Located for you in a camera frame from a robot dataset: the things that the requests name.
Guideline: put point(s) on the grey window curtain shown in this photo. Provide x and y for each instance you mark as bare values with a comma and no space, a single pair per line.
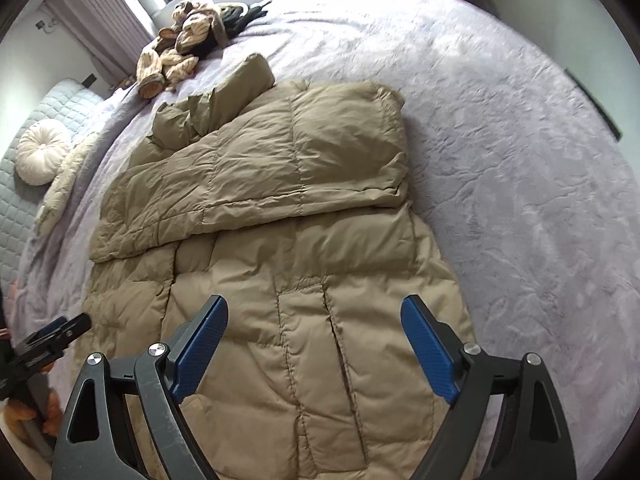
116,33

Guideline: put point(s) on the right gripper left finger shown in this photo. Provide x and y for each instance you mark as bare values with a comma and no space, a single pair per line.
96,440

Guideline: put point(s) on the round white cushion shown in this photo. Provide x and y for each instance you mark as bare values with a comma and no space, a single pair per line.
41,150

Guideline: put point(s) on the tan puffer down jacket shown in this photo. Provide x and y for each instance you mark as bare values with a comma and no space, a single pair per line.
290,199

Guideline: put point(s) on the left hand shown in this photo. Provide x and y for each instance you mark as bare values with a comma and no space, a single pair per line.
16,412

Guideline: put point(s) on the light blue quilted headboard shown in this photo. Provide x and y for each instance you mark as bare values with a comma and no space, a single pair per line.
68,102

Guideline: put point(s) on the cream fluffy blanket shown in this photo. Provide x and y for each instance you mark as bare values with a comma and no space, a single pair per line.
54,202

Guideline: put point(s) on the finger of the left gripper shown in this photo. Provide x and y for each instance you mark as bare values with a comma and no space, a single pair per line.
16,367
52,340

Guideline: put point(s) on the beige striped garment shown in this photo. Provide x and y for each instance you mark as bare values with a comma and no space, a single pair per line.
197,28

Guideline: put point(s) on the lavender quilted bedspread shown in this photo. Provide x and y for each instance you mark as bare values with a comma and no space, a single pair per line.
528,196

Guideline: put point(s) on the dark green garment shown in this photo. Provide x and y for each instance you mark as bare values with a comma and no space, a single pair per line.
227,24

